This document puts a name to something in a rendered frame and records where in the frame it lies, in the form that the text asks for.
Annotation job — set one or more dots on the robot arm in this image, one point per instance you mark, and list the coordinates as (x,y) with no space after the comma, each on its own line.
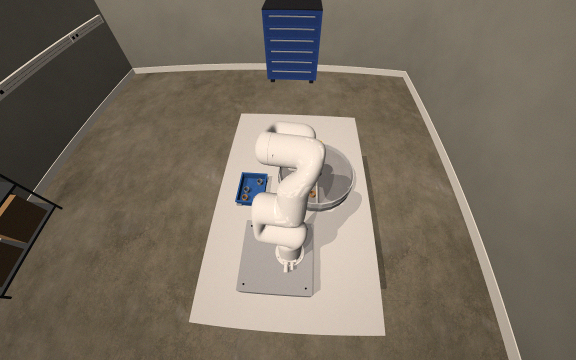
(278,218)

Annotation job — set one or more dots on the blue crate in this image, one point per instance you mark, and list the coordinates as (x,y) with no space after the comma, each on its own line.
(249,179)

